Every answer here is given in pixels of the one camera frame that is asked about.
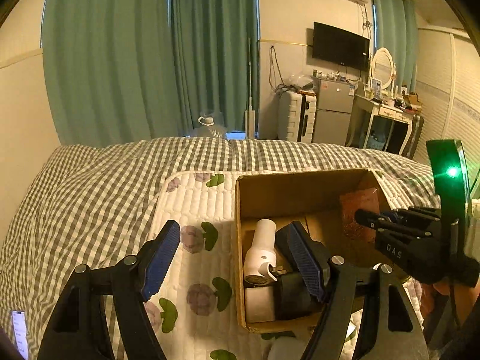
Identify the silver mini fridge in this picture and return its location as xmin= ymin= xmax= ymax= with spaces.
xmin=312 ymin=77 xmax=354 ymax=146

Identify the teal curtain by wardrobe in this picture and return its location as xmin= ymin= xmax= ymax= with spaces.
xmin=372 ymin=0 xmax=418 ymax=92

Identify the clear water jug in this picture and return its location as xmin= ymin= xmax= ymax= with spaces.
xmin=193 ymin=115 xmax=226 ymax=139

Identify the white floral quilted mat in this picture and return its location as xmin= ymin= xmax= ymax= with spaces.
xmin=101 ymin=170 xmax=429 ymax=360

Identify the black wall television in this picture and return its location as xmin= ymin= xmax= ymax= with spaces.
xmin=312 ymin=22 xmax=369 ymax=72

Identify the oval vanity mirror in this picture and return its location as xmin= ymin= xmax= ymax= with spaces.
xmin=370 ymin=47 xmax=396 ymax=89

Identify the grey checkered bedspread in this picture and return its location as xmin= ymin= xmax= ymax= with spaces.
xmin=1 ymin=137 xmax=431 ymax=359

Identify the smartphone with lit screen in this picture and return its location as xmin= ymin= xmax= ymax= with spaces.
xmin=11 ymin=310 xmax=29 ymax=360

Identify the long black box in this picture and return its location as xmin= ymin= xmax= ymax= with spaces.
xmin=275 ymin=221 xmax=303 ymax=266

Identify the white dressing table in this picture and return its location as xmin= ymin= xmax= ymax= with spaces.
xmin=345 ymin=93 xmax=414 ymax=155

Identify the white suitcase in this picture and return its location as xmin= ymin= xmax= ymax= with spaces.
xmin=277 ymin=90 xmax=317 ymax=143

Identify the brown cardboard box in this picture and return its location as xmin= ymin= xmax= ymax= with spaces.
xmin=235 ymin=169 xmax=393 ymax=333

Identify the black power adapter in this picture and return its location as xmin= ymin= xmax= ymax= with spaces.
xmin=273 ymin=272 xmax=320 ymax=320

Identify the white louvered wardrobe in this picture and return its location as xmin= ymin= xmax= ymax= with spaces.
xmin=414 ymin=28 xmax=479 ymax=179

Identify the green lit tracker plate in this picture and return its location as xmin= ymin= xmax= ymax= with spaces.
xmin=424 ymin=139 xmax=472 ymax=229

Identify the white rounded case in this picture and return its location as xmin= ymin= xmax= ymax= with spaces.
xmin=267 ymin=336 xmax=306 ymax=360

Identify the large teal curtain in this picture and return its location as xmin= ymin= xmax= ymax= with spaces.
xmin=41 ymin=0 xmax=260 ymax=147

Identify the white upright mop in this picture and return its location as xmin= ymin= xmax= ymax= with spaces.
xmin=245 ymin=39 xmax=256 ymax=139

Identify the white handheld device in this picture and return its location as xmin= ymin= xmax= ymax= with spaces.
xmin=243 ymin=219 xmax=277 ymax=286

